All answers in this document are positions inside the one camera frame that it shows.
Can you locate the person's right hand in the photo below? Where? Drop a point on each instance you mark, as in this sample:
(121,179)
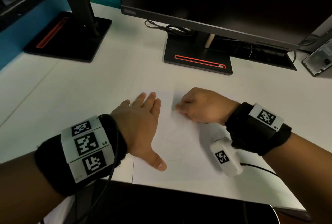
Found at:
(210,107)

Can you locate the person's right forearm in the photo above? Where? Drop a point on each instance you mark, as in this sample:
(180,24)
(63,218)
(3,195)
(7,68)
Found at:
(306,174)

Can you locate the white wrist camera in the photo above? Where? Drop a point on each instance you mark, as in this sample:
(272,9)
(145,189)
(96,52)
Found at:
(233,169)

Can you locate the round metal bin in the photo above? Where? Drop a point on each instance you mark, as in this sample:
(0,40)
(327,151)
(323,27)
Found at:
(298,215)

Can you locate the black flat stand base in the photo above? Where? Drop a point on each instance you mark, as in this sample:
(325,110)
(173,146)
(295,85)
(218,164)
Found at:
(77,45)

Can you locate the black monitor stand red slot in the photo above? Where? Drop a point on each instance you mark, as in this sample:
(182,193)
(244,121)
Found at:
(189,50)

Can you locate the white three-marker block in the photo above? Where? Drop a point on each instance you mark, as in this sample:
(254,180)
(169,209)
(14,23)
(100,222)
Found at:
(68,146)

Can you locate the white paper sheet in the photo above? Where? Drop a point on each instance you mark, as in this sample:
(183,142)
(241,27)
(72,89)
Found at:
(194,159)

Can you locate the person's left forearm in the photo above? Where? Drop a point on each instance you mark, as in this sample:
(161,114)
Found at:
(20,187)

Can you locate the black desktop computer tower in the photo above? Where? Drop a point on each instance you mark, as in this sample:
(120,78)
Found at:
(319,63)

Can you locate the white single-marker block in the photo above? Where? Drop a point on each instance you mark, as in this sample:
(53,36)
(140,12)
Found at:
(253,113)

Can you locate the person's left hand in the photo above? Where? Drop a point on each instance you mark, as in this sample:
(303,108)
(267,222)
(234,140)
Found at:
(140,128)

